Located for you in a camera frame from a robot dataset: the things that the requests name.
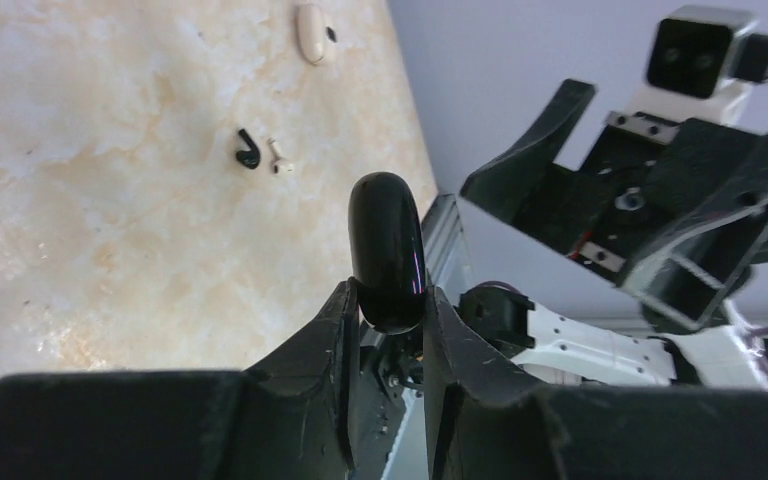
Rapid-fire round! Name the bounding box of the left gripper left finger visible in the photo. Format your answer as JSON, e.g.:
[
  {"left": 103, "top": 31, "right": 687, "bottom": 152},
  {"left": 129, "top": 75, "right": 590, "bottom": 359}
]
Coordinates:
[{"left": 0, "top": 281, "right": 359, "bottom": 479}]

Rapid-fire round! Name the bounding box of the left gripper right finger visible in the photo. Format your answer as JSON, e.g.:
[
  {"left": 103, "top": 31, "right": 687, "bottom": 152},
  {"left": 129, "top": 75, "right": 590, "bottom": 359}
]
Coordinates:
[{"left": 423, "top": 288, "right": 768, "bottom": 479}]

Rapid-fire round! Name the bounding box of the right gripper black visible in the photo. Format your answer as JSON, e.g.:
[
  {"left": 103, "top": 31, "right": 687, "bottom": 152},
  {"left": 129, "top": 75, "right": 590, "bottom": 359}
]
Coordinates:
[{"left": 460, "top": 79, "right": 768, "bottom": 332}]

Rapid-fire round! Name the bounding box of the black earbud charging case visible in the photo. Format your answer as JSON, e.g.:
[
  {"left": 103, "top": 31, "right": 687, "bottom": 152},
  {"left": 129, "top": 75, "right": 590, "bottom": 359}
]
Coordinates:
[{"left": 348, "top": 172, "right": 427, "bottom": 335}]

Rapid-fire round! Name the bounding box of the black wireless earbud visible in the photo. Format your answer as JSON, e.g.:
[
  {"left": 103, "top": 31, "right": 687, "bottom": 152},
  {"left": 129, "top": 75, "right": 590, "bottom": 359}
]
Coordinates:
[{"left": 235, "top": 128, "right": 261, "bottom": 170}]

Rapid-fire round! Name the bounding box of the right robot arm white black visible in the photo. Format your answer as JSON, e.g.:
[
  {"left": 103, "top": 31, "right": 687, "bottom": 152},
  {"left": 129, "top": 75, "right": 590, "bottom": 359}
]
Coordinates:
[{"left": 461, "top": 79, "right": 768, "bottom": 391}]

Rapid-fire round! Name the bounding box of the cream earbud charging case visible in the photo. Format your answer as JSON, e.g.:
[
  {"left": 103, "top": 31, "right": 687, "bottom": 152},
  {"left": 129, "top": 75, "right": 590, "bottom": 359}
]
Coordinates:
[{"left": 295, "top": 3, "right": 337, "bottom": 66}]

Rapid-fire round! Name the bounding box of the white wireless earbud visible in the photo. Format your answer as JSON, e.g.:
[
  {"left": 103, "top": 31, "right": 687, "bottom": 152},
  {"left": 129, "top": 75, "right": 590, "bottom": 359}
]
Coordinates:
[{"left": 267, "top": 137, "right": 295, "bottom": 175}]

